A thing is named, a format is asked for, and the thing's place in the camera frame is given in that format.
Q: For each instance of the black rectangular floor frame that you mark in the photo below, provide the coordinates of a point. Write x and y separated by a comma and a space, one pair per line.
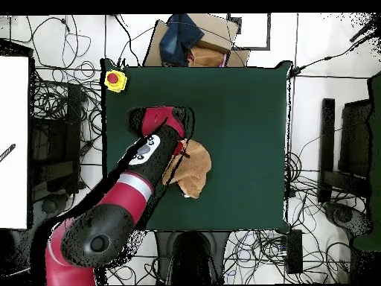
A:
256, 48

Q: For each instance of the green cloth on stand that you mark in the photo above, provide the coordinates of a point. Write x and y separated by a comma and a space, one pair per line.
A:
375, 149

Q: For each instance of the grey stand base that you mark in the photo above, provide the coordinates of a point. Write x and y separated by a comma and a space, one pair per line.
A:
49, 206
345, 217

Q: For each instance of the dark green table cloth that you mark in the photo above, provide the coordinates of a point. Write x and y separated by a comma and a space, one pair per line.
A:
244, 119

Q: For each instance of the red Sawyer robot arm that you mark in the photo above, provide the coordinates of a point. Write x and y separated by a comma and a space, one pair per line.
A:
125, 196

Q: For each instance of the long black floor bar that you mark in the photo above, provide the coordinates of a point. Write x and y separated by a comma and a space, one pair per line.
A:
326, 143

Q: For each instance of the tan towel in box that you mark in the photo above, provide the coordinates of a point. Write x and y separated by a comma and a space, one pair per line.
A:
205, 58

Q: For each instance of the black power strip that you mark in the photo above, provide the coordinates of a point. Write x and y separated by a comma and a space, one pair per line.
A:
294, 253

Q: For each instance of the yellow emergency stop button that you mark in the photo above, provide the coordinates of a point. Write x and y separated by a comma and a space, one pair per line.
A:
113, 78

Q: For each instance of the black equipment rack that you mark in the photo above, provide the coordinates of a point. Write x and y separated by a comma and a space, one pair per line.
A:
73, 119

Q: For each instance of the brown cardboard box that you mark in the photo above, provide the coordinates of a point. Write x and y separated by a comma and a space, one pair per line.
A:
215, 32

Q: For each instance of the tan terry towel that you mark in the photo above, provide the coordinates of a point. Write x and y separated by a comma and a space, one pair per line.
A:
193, 169

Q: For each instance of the blue denim jeans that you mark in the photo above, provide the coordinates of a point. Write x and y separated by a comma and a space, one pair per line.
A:
178, 38

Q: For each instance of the black panel stand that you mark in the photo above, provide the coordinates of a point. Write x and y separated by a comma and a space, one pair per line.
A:
355, 134

